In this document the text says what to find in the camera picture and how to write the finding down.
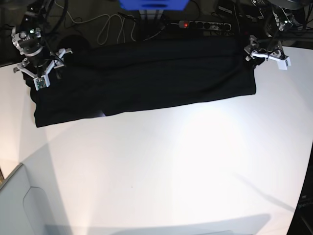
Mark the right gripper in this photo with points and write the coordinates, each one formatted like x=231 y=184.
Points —
x=39 y=67

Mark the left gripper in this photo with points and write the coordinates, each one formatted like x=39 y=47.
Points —
x=254 y=50

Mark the black T-shirt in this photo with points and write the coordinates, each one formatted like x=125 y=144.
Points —
x=143 y=76

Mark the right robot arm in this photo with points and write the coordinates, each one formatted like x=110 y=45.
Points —
x=31 y=40

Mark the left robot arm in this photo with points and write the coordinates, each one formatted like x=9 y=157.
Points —
x=278 y=18

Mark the grey panel at table corner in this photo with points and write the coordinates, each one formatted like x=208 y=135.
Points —
x=26 y=209

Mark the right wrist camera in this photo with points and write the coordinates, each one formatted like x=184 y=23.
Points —
x=41 y=82

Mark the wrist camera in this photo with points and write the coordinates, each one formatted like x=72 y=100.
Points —
x=41 y=82
x=284 y=64

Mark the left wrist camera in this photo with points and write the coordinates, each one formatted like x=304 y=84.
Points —
x=284 y=64

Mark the power strip with red switch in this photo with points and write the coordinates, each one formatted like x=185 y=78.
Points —
x=202 y=25

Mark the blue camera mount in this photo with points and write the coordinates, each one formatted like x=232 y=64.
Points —
x=153 y=4

